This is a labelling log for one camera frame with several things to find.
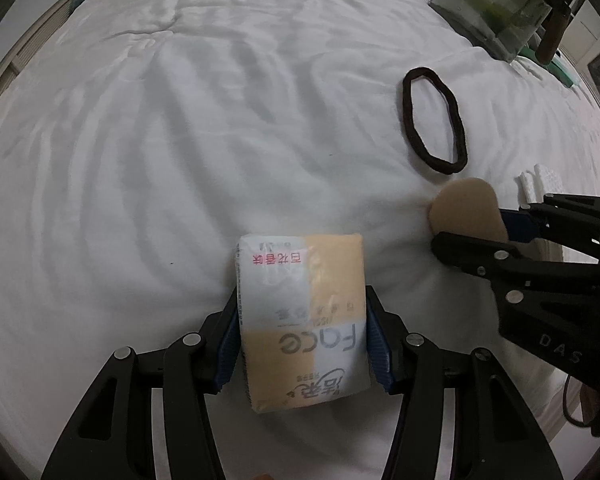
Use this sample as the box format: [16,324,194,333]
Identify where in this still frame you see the white cloth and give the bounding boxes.
[517,164,564,207]

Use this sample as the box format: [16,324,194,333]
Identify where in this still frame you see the beige sponge puff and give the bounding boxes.
[428,178,508,243]

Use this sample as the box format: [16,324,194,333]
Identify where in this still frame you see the black hair band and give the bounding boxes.
[401,67,468,176]

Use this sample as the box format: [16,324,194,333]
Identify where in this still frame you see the tissue pack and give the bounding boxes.
[236,234,370,413]

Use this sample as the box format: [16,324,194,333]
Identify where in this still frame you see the white bed sheet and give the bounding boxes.
[0,0,600,479]

